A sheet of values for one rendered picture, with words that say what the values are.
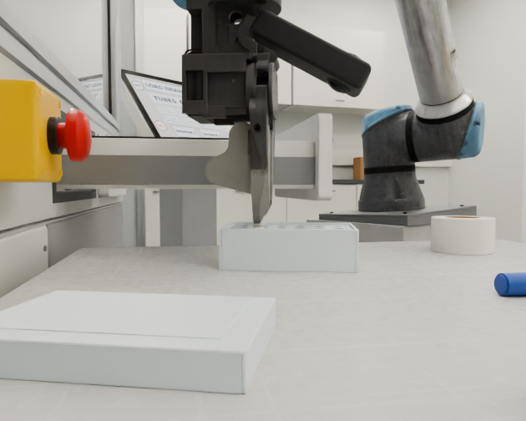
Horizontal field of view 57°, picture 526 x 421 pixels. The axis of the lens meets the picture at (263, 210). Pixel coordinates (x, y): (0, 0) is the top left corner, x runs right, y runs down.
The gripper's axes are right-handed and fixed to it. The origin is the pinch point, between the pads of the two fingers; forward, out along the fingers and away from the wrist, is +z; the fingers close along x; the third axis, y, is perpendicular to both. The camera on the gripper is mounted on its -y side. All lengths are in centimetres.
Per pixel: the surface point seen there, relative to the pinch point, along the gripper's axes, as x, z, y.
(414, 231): -52, 7, -25
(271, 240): 3.2, 2.7, -0.9
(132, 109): -93, -25, 48
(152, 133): -88, -18, 41
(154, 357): 28.8, 4.3, 1.4
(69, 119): 11.2, -7.1, 13.6
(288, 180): -15.7, -3.0, -1.4
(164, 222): -113, 10, 45
